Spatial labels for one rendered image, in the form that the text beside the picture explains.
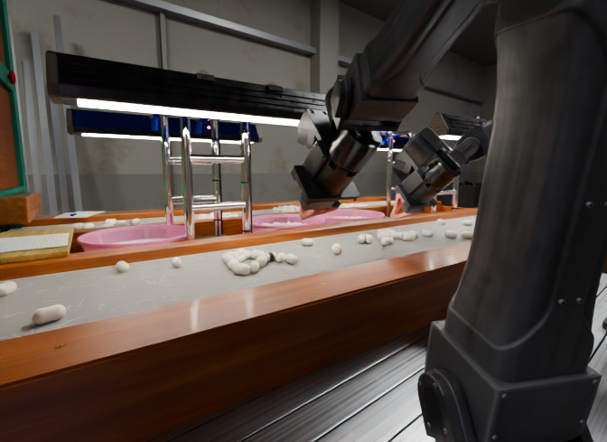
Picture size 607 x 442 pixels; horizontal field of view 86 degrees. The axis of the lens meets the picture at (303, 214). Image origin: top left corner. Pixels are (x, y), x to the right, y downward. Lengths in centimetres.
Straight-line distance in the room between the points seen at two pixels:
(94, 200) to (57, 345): 282
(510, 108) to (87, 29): 330
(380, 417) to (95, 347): 30
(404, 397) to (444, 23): 38
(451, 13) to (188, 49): 335
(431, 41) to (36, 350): 45
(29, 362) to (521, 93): 42
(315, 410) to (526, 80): 36
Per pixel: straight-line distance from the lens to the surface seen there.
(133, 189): 324
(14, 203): 114
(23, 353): 41
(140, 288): 61
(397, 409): 43
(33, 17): 337
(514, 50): 21
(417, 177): 79
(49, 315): 53
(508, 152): 20
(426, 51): 33
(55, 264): 77
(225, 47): 375
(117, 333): 40
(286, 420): 41
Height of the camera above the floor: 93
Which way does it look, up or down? 8 degrees down
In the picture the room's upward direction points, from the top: straight up
